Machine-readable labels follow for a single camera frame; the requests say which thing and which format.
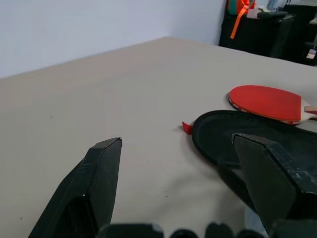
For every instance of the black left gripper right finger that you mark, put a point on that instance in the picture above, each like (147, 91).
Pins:
(272, 178)

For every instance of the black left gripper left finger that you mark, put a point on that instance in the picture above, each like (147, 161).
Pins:
(99, 178)

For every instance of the black paddle case red tabs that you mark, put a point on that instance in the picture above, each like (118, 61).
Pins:
(215, 134)

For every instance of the red table tennis paddle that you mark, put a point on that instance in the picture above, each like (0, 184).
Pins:
(265, 101)

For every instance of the black office chair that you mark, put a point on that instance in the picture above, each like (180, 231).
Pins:
(282, 37)

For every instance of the black draped furniture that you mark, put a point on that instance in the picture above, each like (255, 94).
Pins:
(252, 34)

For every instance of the black pouch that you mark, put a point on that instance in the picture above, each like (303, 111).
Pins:
(271, 15)

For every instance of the small white box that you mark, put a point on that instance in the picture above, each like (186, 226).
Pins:
(252, 13)

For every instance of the green bag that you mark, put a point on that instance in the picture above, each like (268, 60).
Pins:
(232, 7)

